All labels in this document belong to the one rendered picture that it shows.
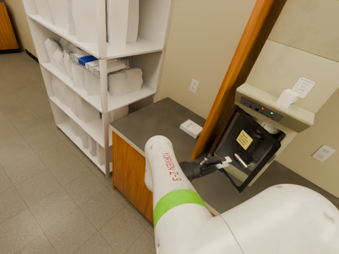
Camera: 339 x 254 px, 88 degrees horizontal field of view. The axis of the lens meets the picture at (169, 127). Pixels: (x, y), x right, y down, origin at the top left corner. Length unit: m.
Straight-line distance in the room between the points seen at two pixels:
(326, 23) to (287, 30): 0.11
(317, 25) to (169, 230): 0.83
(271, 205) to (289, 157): 1.28
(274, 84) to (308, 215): 0.70
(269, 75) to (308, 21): 0.22
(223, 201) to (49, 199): 1.65
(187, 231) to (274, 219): 0.12
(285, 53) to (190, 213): 0.76
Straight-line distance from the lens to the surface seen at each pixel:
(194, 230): 0.31
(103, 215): 1.97
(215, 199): 1.09
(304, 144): 1.51
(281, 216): 0.31
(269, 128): 1.04
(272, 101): 0.87
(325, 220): 0.32
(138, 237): 1.90
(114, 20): 1.46
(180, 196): 0.36
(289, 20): 0.91
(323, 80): 0.93
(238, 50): 0.86
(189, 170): 0.74
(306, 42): 0.91
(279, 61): 0.92
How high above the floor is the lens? 1.80
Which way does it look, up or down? 38 degrees down
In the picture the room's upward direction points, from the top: 15 degrees clockwise
